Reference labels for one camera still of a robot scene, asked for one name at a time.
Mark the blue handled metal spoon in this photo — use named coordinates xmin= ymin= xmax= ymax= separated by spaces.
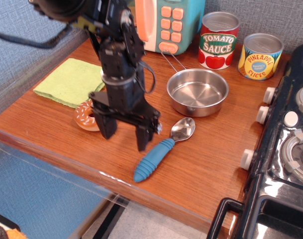
xmin=133 ymin=117 xmax=196 ymax=182

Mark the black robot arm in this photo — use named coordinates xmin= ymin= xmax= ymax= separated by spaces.
xmin=32 ymin=0 xmax=161 ymax=151

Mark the black toy stove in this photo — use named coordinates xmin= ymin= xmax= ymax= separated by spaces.
xmin=207 ymin=45 xmax=303 ymax=239

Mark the pineapple slices toy can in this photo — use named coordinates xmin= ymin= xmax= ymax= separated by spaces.
xmin=238 ymin=33 xmax=284 ymax=81

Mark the tomato sauce toy can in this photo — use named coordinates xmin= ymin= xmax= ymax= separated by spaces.
xmin=198 ymin=11 xmax=240 ymax=70

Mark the small steel pan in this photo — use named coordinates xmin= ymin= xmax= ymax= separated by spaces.
xmin=161 ymin=50 xmax=230 ymax=118

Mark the green folded cloth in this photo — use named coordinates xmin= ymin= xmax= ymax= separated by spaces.
xmin=33 ymin=58 xmax=105 ymax=109

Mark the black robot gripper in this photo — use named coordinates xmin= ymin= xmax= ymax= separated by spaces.
xmin=89 ymin=72 xmax=161 ymax=151

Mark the orange plush toy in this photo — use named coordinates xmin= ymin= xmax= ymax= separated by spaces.
xmin=6 ymin=229 xmax=27 ymax=239

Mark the toy frosted sprinkle donut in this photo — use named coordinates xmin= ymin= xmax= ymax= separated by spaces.
xmin=73 ymin=99 xmax=100 ymax=132

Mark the teal toy microwave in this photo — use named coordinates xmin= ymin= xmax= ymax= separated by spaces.
xmin=127 ymin=0 xmax=205 ymax=55

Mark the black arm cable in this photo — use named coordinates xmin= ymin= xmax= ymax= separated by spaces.
xmin=0 ymin=23 xmax=72 ymax=49

